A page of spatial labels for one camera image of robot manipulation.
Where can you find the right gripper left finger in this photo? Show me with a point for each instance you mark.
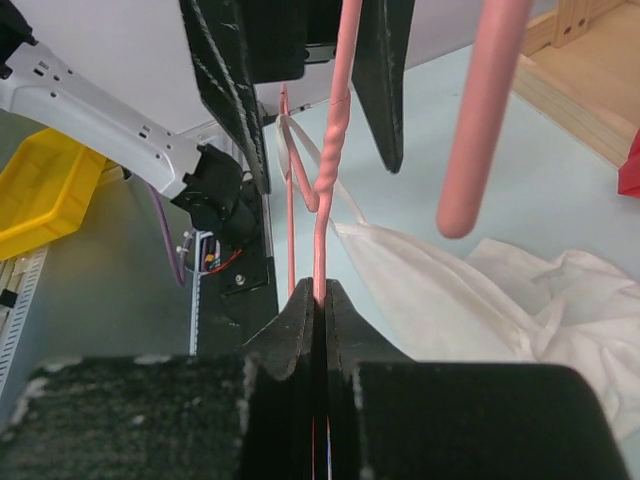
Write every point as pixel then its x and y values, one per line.
pixel 246 414

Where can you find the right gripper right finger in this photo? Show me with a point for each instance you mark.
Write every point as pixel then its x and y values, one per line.
pixel 391 417

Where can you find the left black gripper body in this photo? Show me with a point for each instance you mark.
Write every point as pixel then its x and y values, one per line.
pixel 285 36

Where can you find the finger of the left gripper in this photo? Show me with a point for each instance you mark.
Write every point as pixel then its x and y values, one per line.
pixel 378 73
pixel 220 57

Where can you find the pink wire hanger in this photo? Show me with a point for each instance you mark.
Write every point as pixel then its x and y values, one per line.
pixel 336 439

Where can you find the white tank top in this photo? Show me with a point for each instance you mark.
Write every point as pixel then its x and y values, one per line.
pixel 501 303

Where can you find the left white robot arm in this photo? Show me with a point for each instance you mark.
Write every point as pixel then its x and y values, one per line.
pixel 200 179

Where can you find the red tank top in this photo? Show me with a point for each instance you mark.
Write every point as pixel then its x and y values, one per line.
pixel 629 173

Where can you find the wooden clothes rack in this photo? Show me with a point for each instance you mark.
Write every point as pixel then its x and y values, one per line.
pixel 579 66

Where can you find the yellow plastic bin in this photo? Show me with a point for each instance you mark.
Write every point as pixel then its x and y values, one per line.
pixel 46 188

